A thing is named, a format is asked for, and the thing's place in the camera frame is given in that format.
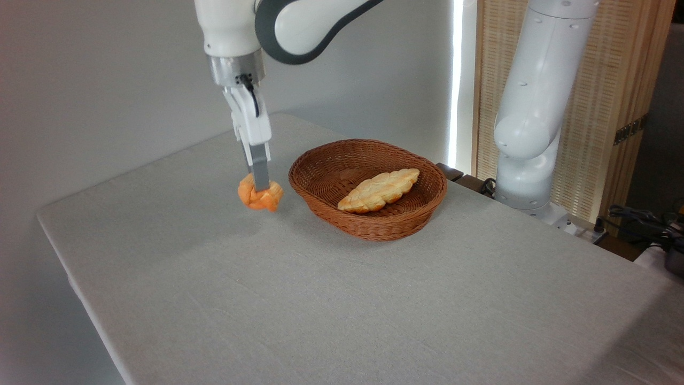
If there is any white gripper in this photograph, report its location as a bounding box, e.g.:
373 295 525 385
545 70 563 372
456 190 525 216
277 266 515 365
222 83 272 191

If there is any small round bread roll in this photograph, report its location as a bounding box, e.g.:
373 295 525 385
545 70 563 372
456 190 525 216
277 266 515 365
237 173 284 212

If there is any long braided bread loaf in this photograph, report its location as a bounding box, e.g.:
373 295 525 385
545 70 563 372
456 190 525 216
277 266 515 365
337 168 421 214

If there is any grey tablecloth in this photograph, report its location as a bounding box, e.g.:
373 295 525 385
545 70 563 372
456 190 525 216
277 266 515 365
36 112 684 385

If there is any brown woven wicker basket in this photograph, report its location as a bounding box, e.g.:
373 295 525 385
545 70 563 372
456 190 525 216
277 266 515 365
288 139 448 242

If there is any black metal screen hinge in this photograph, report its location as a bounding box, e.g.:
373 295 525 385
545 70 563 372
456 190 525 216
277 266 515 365
613 115 648 146

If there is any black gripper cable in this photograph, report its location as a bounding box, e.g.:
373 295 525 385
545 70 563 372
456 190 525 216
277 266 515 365
239 74 261 118

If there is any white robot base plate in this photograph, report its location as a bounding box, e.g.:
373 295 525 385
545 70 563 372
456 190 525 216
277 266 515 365
534 203 610 244

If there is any black cable bundle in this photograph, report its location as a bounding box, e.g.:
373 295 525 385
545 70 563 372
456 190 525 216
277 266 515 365
608 199 684 247

